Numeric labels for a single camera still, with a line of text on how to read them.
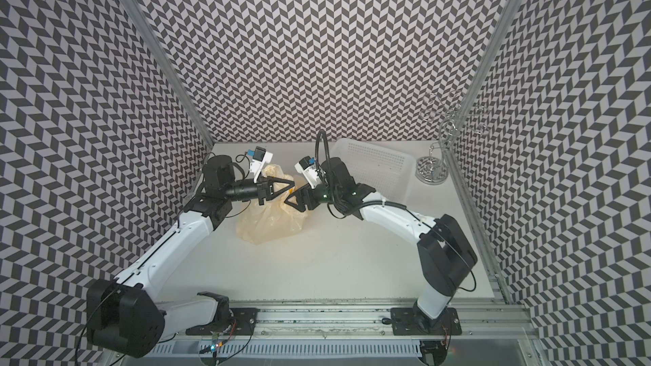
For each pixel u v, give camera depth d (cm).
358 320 75
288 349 69
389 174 108
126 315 39
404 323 73
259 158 65
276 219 74
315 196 69
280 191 68
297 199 69
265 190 64
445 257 44
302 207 70
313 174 71
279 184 69
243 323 72
